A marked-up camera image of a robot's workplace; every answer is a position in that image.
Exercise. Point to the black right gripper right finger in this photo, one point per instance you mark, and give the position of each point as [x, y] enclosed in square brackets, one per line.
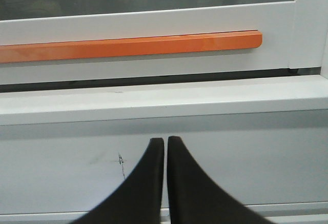
[194, 197]

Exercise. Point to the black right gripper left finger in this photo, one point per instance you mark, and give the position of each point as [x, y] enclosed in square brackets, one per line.
[138, 198]

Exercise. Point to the orange sash handle bar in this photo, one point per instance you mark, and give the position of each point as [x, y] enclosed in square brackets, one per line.
[132, 46]

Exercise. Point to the white glass sash door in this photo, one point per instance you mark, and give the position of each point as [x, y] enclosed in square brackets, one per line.
[294, 37]

